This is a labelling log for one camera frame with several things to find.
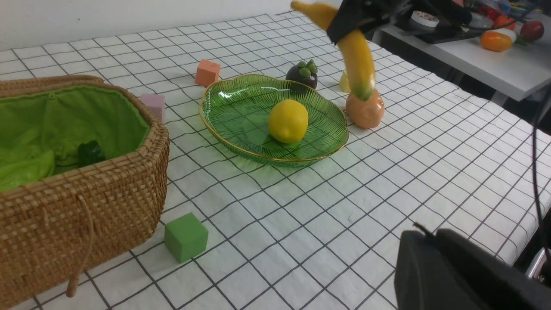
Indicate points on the orange potato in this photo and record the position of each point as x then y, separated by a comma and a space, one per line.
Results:
365, 114

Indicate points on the orange foam cube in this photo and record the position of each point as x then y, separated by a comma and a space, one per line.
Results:
207, 73

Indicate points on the yellow banana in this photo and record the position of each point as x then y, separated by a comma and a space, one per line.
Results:
355, 50

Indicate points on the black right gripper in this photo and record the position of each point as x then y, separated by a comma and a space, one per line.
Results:
370, 15

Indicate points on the pink foam cube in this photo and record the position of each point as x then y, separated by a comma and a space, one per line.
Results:
155, 103

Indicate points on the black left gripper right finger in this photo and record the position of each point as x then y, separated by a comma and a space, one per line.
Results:
498, 285

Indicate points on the yellow foam cube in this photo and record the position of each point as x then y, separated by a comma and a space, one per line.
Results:
344, 84

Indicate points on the green glass leaf plate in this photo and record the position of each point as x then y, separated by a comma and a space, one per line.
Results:
236, 112

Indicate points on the orange white toy fruit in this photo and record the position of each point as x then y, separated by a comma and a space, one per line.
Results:
498, 40

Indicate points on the yellow lemon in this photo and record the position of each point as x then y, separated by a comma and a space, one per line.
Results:
288, 121

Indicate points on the white checkered tablecloth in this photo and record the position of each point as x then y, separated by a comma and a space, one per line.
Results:
325, 236

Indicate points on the green foam cube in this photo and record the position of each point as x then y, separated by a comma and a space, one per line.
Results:
185, 237

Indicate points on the dark purple mangosteen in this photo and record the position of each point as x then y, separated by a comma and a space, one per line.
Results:
305, 73

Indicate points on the woven wicker basket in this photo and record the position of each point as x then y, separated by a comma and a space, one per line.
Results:
57, 219

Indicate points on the white tape roll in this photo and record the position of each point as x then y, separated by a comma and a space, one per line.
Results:
424, 20

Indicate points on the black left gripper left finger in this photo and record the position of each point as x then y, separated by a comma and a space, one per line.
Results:
442, 271

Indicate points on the dark green vegetable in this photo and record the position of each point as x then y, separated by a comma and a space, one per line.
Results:
89, 153

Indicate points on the white side table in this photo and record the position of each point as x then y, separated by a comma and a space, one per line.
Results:
516, 73

